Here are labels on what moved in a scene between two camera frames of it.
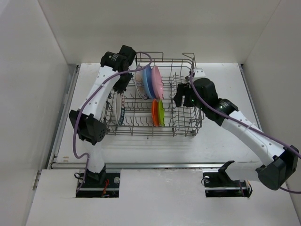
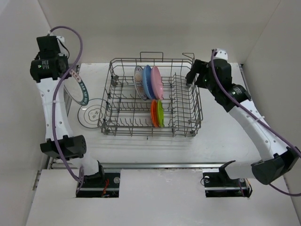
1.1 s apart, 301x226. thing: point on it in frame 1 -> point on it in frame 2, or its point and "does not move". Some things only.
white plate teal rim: x=120 y=107 -> x=76 y=88
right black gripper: x=181 y=88 -> x=199 y=66
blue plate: x=148 y=81 does not move
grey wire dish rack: x=146 y=108 does not move
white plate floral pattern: x=139 y=81 does not move
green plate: x=161 y=113 does not move
